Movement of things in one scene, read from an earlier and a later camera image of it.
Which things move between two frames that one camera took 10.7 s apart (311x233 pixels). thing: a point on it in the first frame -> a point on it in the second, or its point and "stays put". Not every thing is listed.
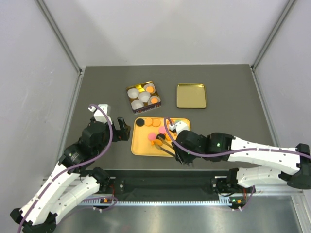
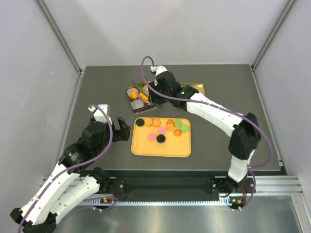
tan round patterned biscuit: x=148 y=122 stays put
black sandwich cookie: x=162 y=135 stays put
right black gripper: x=184 y=159 -> x=154 y=99
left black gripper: x=122 y=134 stays put
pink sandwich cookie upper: x=162 y=130 stays put
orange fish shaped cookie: x=156 y=141 -> x=144 y=96
